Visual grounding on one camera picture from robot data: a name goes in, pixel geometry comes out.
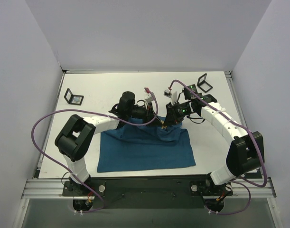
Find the blue t-shirt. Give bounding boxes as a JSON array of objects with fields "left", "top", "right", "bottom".
[{"left": 97, "top": 118, "right": 196, "bottom": 173}]

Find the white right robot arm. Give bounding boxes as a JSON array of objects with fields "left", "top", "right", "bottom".
[{"left": 163, "top": 85, "right": 264, "bottom": 187}]

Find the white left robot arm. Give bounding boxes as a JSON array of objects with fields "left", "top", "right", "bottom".
[{"left": 55, "top": 88, "right": 160, "bottom": 196}]

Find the right black display box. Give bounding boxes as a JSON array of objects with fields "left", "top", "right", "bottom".
[{"left": 197, "top": 73, "right": 213, "bottom": 93}]

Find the black display box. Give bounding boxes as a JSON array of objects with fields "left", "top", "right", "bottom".
[
  {"left": 197, "top": 73, "right": 213, "bottom": 93},
  {"left": 64, "top": 88, "right": 84, "bottom": 105}
]

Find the left black display box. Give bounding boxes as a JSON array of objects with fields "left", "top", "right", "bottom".
[{"left": 64, "top": 88, "right": 84, "bottom": 105}]

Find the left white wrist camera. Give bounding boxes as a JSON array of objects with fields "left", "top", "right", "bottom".
[{"left": 144, "top": 87, "right": 157, "bottom": 106}]

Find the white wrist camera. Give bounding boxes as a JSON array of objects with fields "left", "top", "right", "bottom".
[
  {"left": 144, "top": 87, "right": 157, "bottom": 106},
  {"left": 164, "top": 88, "right": 178, "bottom": 105}
]

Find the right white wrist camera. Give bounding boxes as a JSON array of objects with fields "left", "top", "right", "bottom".
[{"left": 164, "top": 88, "right": 178, "bottom": 105}]

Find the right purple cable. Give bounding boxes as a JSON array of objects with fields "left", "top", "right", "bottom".
[{"left": 168, "top": 80, "right": 269, "bottom": 216}]

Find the purple cable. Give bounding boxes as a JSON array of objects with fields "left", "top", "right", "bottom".
[
  {"left": 30, "top": 87, "right": 159, "bottom": 213},
  {"left": 168, "top": 80, "right": 269, "bottom": 216}
]

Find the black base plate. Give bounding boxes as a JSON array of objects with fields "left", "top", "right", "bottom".
[{"left": 62, "top": 175, "right": 233, "bottom": 211}]

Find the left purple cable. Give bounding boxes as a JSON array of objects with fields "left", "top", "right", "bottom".
[{"left": 30, "top": 87, "right": 159, "bottom": 213}]

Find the aluminium frame rail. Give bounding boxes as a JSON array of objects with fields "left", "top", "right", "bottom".
[{"left": 21, "top": 179, "right": 73, "bottom": 199}]

